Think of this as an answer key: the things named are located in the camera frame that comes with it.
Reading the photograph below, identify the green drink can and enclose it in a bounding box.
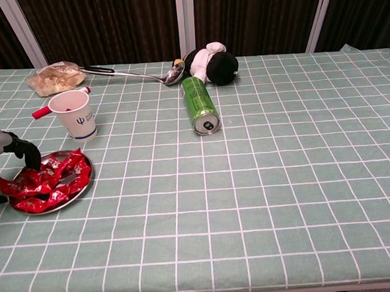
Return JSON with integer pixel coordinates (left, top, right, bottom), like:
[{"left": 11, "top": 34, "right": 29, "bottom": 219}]
[{"left": 180, "top": 74, "right": 221, "bottom": 137}]

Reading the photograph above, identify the clear snack bag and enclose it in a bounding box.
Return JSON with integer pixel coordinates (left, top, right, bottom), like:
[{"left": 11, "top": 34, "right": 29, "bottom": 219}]
[{"left": 24, "top": 59, "right": 89, "bottom": 98}]

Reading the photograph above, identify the green checked tablecloth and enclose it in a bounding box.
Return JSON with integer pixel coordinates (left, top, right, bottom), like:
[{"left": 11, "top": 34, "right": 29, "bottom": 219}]
[{"left": 0, "top": 41, "right": 390, "bottom": 292}]

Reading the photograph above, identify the red marker pen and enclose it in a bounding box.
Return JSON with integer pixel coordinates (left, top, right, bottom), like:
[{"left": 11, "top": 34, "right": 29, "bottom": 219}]
[{"left": 30, "top": 85, "right": 94, "bottom": 120}]

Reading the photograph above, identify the round steel plate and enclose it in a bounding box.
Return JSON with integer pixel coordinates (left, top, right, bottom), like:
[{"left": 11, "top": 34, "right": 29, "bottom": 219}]
[{"left": 4, "top": 148, "right": 97, "bottom": 217}]

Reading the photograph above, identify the black white plush toy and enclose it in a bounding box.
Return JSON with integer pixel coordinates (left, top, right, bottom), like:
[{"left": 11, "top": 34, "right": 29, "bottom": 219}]
[{"left": 170, "top": 40, "right": 241, "bottom": 90}]

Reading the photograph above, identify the white partition post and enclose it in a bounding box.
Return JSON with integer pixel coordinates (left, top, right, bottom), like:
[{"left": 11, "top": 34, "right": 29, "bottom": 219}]
[
  {"left": 301, "top": 0, "right": 341, "bottom": 54},
  {"left": 175, "top": 0, "right": 198, "bottom": 60},
  {"left": 0, "top": 0, "right": 48, "bottom": 71}
]

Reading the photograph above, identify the white paper cup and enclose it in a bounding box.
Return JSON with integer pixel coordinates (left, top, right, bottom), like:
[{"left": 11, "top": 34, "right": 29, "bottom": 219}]
[{"left": 48, "top": 89, "right": 99, "bottom": 144}]

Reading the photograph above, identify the steel ladle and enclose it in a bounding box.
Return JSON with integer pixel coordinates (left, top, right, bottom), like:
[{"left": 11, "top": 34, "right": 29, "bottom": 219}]
[{"left": 77, "top": 59, "right": 187, "bottom": 92}]

